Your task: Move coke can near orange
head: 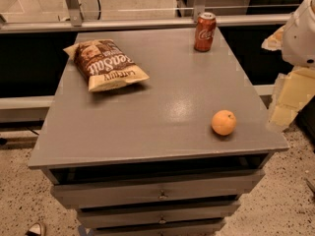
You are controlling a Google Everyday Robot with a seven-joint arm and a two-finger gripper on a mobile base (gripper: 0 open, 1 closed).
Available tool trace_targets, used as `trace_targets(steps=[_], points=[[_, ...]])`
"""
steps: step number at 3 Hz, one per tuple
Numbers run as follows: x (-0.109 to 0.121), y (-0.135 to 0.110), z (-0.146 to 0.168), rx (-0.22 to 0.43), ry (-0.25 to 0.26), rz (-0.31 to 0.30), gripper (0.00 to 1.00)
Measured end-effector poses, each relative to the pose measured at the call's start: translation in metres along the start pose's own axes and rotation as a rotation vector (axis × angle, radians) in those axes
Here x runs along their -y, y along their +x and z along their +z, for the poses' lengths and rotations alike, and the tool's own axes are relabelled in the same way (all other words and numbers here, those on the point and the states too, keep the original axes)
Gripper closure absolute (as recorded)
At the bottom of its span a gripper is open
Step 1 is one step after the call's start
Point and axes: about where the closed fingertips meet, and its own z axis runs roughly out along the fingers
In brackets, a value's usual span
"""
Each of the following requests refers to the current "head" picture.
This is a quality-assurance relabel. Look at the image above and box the brown chip bag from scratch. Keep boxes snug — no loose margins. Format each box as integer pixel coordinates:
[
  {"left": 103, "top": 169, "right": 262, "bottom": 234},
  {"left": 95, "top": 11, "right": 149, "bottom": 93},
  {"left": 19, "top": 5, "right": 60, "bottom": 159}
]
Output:
[{"left": 64, "top": 39, "right": 149, "bottom": 92}]

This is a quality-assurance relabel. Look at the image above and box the grey drawer cabinet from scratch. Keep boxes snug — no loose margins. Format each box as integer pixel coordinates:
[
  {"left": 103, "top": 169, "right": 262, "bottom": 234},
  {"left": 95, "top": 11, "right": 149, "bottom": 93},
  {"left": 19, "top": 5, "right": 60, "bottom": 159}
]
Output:
[{"left": 29, "top": 29, "right": 287, "bottom": 236}]

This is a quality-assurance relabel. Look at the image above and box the shoe tip on floor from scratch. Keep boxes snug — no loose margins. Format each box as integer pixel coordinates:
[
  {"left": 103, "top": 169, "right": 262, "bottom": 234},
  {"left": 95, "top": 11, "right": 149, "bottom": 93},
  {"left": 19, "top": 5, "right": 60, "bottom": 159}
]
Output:
[{"left": 25, "top": 222, "right": 46, "bottom": 236}]

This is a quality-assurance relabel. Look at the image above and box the orange fruit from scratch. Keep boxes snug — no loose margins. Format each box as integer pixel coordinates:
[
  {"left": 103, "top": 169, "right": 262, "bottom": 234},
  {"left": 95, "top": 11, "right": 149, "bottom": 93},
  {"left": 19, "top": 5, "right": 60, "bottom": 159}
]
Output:
[{"left": 211, "top": 110, "right": 236, "bottom": 136}]

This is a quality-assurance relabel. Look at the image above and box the metal railing frame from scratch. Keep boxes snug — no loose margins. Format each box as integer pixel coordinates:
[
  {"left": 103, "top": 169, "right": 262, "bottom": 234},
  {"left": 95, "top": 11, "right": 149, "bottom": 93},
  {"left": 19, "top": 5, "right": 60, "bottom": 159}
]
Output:
[{"left": 0, "top": 0, "right": 302, "bottom": 33}]

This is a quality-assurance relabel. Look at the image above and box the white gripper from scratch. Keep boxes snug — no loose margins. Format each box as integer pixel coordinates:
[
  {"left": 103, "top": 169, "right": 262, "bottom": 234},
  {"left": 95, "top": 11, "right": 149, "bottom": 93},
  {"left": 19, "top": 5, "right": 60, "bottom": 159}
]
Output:
[{"left": 261, "top": 0, "right": 315, "bottom": 131}]

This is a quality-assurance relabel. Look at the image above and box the red coke can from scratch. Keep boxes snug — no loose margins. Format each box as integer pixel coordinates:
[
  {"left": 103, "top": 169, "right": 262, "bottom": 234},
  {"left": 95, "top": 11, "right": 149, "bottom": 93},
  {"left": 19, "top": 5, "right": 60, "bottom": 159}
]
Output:
[{"left": 194, "top": 12, "right": 217, "bottom": 52}]

